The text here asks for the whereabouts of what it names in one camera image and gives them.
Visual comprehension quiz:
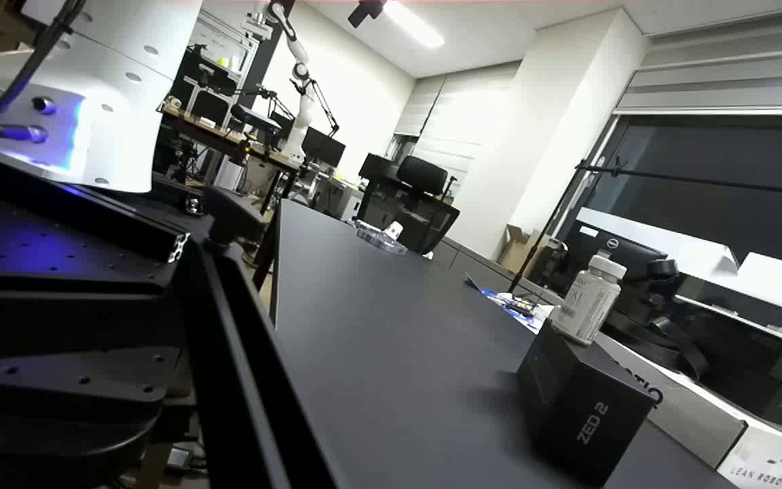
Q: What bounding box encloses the white capped pill bottle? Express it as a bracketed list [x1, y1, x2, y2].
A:
[550, 254, 630, 349]

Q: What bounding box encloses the brown cardboard box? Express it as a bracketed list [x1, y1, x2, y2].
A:
[498, 224, 550, 277]

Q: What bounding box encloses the black ZED box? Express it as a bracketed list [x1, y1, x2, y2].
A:
[514, 322, 661, 489]

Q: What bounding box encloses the long white cardboard box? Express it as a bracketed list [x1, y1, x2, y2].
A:
[593, 330, 752, 471]

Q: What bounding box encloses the white box with printed text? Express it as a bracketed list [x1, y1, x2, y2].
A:
[715, 420, 782, 489]

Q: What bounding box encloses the long ceiling light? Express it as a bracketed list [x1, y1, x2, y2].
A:
[381, 0, 448, 53]

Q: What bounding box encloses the black computer monitor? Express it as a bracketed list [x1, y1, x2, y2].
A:
[303, 125, 349, 172]

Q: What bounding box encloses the small black office chair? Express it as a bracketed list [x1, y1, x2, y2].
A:
[357, 151, 403, 228]

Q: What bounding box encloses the cluttered dark workbench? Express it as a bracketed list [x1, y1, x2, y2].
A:
[156, 43, 305, 212]

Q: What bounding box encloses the large black office chair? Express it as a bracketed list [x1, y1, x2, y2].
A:
[394, 152, 462, 258]

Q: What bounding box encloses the small clear plastic item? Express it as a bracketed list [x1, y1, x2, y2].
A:
[353, 219, 411, 255]

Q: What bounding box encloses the black slanted stand pole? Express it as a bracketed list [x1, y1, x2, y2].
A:
[508, 158, 593, 297]

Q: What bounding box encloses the blue printed paper sheet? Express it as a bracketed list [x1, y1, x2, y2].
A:
[464, 277, 558, 335]

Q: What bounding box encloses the white roller blind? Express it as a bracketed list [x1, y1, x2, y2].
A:
[612, 8, 782, 118]

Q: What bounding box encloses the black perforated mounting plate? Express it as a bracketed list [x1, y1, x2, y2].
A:
[0, 143, 197, 295]

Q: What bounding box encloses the black equipment case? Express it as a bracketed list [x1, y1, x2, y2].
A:
[675, 291, 782, 426]

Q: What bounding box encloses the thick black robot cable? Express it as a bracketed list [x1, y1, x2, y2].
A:
[0, 0, 87, 132]

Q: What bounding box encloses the black table frame rail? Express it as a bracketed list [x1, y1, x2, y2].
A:
[180, 239, 345, 489]

